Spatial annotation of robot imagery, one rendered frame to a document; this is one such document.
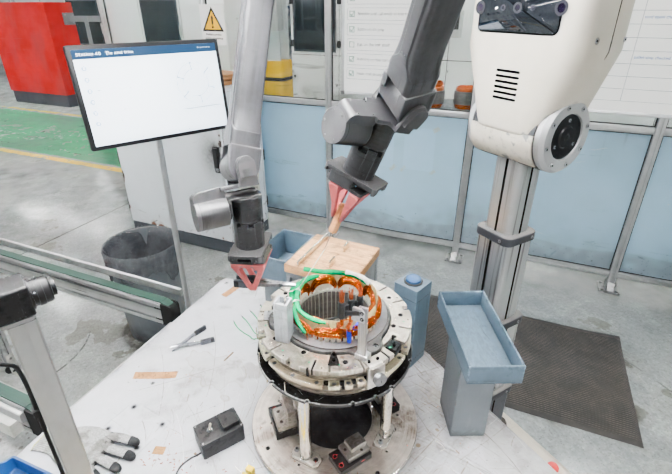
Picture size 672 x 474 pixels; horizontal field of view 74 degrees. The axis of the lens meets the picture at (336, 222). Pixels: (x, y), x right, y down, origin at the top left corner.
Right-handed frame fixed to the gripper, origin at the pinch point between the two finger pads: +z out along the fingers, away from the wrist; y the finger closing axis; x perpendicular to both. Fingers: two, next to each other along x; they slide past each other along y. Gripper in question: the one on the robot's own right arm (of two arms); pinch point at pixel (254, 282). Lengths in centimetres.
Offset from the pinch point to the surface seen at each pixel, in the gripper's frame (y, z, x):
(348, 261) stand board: -27.0, 10.3, 17.9
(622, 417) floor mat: -76, 115, 140
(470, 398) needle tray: 2, 27, 47
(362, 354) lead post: 12.5, 5.9, 22.6
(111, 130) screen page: -68, -13, -66
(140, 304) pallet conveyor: -47, 44, -56
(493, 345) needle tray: -2, 14, 50
